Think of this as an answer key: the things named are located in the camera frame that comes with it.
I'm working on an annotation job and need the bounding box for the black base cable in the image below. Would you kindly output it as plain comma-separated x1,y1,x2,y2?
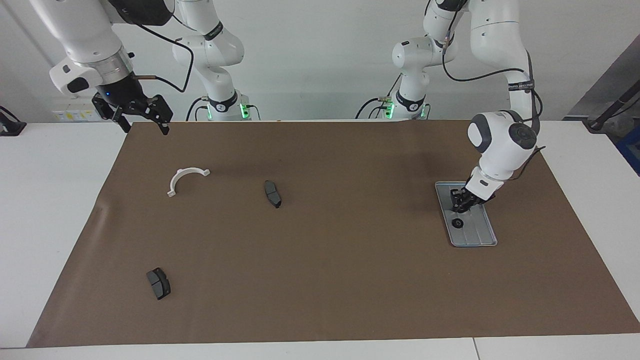
186,95,208,122
355,72,401,120

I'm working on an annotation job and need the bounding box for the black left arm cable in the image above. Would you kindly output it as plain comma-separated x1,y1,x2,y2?
440,0,547,181

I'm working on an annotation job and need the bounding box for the blue box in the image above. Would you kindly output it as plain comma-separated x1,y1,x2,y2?
615,125,640,177

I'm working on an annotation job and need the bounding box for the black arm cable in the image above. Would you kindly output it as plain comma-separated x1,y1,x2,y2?
131,20,196,94
440,0,547,181

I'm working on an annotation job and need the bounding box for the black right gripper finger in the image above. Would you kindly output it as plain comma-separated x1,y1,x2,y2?
92,96,132,134
145,94,174,136

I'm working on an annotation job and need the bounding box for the silver metal tray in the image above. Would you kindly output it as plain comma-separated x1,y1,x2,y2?
434,180,499,248

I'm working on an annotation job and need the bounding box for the dark grey brake pad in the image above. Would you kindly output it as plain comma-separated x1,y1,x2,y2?
263,180,283,209
146,267,172,301

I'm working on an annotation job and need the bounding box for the brown paper table mat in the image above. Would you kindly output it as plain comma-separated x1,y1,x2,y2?
26,119,640,348

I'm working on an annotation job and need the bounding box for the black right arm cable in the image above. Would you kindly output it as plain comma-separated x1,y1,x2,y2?
131,20,196,94

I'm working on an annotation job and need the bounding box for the grey metal panel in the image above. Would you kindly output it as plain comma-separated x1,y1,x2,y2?
564,34,640,122

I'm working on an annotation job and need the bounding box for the black clamp mount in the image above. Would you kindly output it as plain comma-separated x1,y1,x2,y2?
0,105,27,137

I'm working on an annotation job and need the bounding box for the black stand pole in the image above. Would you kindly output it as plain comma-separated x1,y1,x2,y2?
587,80,640,132

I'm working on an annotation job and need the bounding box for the white wall socket box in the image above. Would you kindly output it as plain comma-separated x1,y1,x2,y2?
51,97,103,123

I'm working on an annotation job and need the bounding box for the white curved plastic bracket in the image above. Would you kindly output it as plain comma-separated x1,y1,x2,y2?
166,167,211,198

